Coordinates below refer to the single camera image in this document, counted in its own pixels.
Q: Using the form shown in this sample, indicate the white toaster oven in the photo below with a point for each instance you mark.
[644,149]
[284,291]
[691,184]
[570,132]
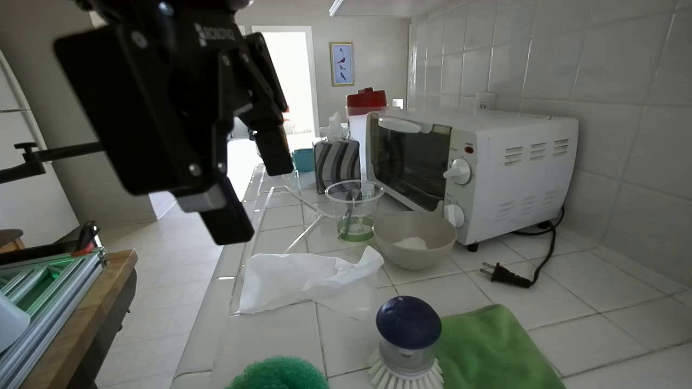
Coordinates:
[489,173]

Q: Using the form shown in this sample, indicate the framed wall picture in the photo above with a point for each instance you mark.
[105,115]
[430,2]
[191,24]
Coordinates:
[342,63]

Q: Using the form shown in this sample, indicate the clear pitcher with red lid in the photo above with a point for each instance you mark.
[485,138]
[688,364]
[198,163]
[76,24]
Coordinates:
[360,105]

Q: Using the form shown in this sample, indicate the blue topped dish brush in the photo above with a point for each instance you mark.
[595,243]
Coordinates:
[405,354]

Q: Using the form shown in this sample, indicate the white plastic bag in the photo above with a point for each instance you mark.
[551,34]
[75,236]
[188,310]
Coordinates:
[281,278]

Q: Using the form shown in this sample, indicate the green microfiber cloth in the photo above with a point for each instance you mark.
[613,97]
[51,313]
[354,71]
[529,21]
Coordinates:
[488,349]

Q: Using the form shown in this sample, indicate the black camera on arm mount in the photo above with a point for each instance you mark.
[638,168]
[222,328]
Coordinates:
[35,158]

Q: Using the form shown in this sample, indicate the green round scrubber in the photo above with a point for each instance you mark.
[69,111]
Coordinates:
[281,371]

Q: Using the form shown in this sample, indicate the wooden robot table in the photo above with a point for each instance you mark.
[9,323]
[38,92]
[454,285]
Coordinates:
[61,306]

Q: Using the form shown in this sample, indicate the clear plastic hanger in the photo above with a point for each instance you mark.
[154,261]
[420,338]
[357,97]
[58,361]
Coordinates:
[286,213]

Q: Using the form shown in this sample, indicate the teal measuring cup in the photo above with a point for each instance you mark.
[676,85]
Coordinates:
[303,161]

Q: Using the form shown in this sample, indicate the striped tissue box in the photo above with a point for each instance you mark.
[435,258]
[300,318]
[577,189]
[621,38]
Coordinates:
[336,154]

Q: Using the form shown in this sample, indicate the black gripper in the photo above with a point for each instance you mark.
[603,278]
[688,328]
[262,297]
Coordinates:
[164,82]

